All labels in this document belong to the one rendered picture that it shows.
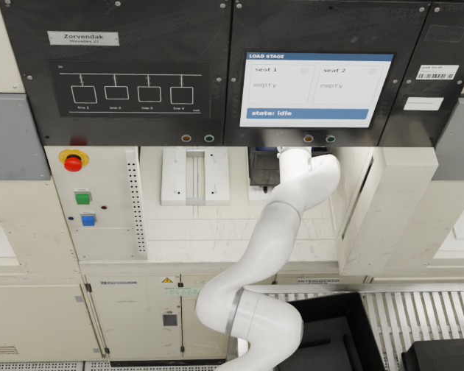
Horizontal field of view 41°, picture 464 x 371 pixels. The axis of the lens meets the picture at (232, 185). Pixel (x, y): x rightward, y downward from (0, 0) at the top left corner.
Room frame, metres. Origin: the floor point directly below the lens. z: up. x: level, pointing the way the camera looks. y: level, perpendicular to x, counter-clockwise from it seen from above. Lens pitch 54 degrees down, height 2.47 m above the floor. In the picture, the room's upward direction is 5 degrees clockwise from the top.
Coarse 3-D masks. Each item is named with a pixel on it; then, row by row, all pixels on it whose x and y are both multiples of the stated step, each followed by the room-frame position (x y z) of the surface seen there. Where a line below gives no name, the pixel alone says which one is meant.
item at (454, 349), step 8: (416, 344) 0.68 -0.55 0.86; (424, 344) 0.69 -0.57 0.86; (432, 344) 0.69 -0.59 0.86; (440, 344) 0.69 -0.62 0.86; (448, 344) 0.69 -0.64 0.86; (456, 344) 0.69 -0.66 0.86; (408, 352) 0.68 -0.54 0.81; (416, 352) 0.66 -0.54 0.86; (424, 352) 0.66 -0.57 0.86; (432, 352) 0.67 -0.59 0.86; (440, 352) 0.67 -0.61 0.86; (448, 352) 0.67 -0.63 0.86; (456, 352) 0.67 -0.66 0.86; (408, 360) 0.66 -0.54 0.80; (416, 360) 0.64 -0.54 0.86; (424, 360) 0.64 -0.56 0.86; (432, 360) 0.64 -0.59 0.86; (440, 360) 0.65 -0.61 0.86; (448, 360) 0.65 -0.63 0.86; (456, 360) 0.65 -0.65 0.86; (408, 368) 0.65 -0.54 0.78; (416, 368) 0.62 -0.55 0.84; (424, 368) 0.62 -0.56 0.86; (432, 368) 0.62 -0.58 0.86; (440, 368) 0.62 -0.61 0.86; (448, 368) 0.62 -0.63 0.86; (456, 368) 0.63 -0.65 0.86
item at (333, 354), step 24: (312, 312) 0.76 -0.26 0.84; (336, 312) 0.78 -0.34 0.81; (360, 312) 0.75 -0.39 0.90; (312, 336) 0.72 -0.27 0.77; (336, 336) 0.73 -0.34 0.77; (360, 336) 0.70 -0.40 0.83; (288, 360) 0.64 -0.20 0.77; (312, 360) 0.65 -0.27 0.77; (336, 360) 0.65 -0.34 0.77; (360, 360) 0.66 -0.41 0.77
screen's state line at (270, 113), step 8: (248, 112) 0.88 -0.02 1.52; (256, 112) 0.89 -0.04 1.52; (264, 112) 0.89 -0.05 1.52; (272, 112) 0.89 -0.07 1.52; (280, 112) 0.89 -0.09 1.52; (288, 112) 0.89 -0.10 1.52; (296, 112) 0.90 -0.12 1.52; (304, 112) 0.90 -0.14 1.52; (312, 112) 0.90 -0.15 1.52; (320, 112) 0.90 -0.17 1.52; (328, 112) 0.90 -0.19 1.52; (336, 112) 0.91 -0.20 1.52; (344, 112) 0.91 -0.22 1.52; (352, 112) 0.91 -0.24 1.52; (360, 112) 0.91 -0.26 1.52
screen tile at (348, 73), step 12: (324, 72) 0.90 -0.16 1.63; (336, 72) 0.90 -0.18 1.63; (348, 72) 0.91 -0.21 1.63; (360, 72) 0.91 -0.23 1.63; (372, 84) 0.91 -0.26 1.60; (324, 96) 0.90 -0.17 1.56; (336, 96) 0.90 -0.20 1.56; (348, 96) 0.91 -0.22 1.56; (360, 96) 0.91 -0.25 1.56; (372, 96) 0.91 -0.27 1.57
